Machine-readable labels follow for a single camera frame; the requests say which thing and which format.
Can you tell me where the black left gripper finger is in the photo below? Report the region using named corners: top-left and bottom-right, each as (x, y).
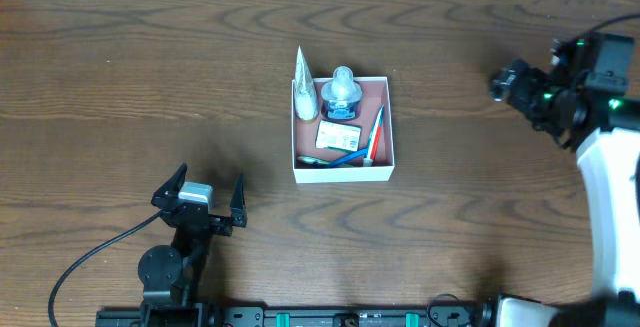
top-left (230, 174), bottom-right (248, 228)
top-left (151, 163), bottom-right (188, 207)

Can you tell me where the green white toothbrush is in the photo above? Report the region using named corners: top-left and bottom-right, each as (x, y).
top-left (297, 156), bottom-right (352, 167)

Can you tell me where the green white soap packet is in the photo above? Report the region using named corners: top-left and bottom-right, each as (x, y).
top-left (315, 120), bottom-right (361, 152)

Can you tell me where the white cream tube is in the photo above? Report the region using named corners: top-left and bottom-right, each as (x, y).
top-left (293, 47), bottom-right (318, 121)

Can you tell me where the blue disposable razor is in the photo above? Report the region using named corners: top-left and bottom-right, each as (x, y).
top-left (312, 148), bottom-right (368, 168)

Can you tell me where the red green toothpaste tube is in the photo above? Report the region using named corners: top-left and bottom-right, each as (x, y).
top-left (363, 105), bottom-right (384, 167)

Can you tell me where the dark blue clear bottle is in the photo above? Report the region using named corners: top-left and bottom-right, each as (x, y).
top-left (321, 66), bottom-right (363, 121)

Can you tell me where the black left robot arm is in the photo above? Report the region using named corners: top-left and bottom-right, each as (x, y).
top-left (138, 164), bottom-right (248, 326)

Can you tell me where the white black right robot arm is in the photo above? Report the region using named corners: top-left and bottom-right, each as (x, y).
top-left (476, 32), bottom-right (639, 326)

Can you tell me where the white box, pink inside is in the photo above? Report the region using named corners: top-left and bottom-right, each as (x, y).
top-left (290, 76), bottom-right (395, 184)

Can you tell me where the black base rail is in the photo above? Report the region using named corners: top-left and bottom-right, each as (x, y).
top-left (95, 294), bottom-right (497, 327)

